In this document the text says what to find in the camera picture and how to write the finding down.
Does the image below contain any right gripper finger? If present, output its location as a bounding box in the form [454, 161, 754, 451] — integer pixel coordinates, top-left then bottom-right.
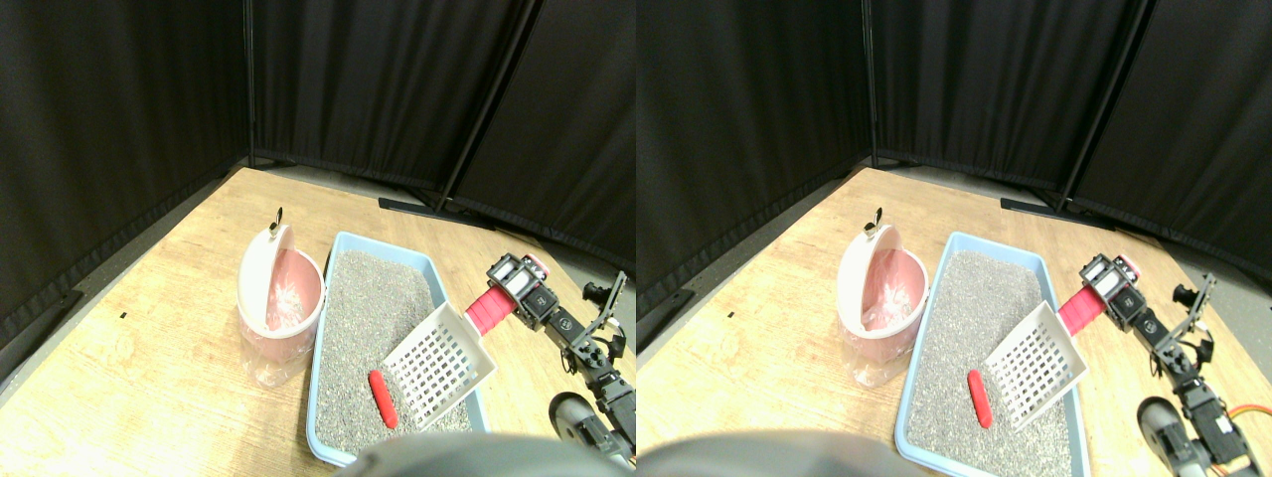
[1079, 254, 1127, 296]
[485, 254, 535, 296]

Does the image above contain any white scoop with red handle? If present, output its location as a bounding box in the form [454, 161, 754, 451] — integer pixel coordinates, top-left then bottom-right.
[382, 254, 550, 432]
[983, 254, 1146, 432]

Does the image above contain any red lump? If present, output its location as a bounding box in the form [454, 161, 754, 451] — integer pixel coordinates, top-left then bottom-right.
[367, 370, 400, 431]
[966, 370, 996, 431]

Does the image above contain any blue litter tray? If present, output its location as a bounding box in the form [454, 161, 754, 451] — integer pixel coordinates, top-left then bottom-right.
[305, 232, 494, 468]
[894, 232, 1092, 477]

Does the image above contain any black curtain stand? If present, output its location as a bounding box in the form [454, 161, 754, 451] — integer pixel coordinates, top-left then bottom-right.
[378, 0, 545, 233]
[862, 0, 920, 170]
[242, 0, 299, 170]
[999, 0, 1161, 233]

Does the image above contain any white bin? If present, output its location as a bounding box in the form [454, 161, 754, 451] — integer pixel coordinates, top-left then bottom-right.
[236, 207, 328, 389]
[837, 207, 932, 389]

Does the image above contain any orange wire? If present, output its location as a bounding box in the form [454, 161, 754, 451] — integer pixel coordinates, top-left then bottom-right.
[1227, 401, 1272, 440]

